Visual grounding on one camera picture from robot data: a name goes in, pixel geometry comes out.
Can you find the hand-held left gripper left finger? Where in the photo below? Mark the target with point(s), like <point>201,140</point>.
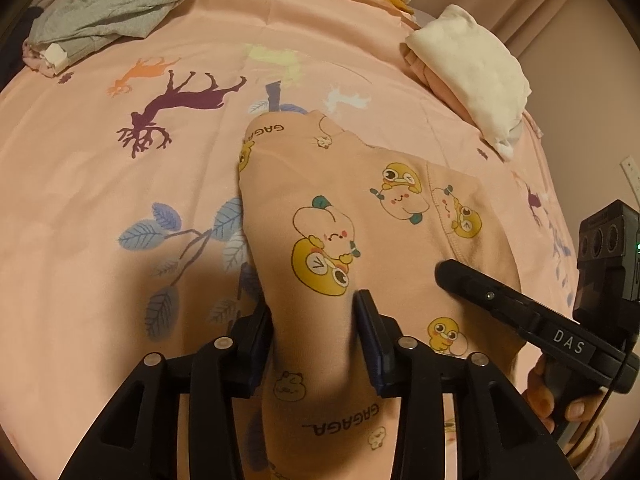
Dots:
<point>260,330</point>

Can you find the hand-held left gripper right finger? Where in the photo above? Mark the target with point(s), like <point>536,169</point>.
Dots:
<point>367,340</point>

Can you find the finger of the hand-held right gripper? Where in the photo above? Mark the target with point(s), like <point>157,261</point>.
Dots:
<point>480,292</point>

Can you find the pink cartoon print garment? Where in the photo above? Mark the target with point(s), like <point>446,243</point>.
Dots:
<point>320,185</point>

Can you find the person's right forearm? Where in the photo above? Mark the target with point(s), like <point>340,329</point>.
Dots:
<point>597,445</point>

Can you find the person's right hand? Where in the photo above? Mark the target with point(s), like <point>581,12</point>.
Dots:
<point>537,395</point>

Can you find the pink animal print bedsheet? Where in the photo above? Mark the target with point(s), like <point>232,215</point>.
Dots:
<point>125,170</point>

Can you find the pink folded garment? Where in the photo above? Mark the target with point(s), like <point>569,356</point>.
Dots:
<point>35,60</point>
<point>440,85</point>

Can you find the white fluffy garment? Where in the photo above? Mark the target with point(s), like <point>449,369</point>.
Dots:
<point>480,65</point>

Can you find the pale lavender cloth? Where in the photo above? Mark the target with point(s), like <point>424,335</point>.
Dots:
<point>425,20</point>

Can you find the grey garment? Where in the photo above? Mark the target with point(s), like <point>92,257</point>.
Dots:
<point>110,5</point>

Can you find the dark navy garment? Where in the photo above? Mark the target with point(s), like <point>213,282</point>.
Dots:
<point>30,16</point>

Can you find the white wall socket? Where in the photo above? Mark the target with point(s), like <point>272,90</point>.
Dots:
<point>631,175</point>

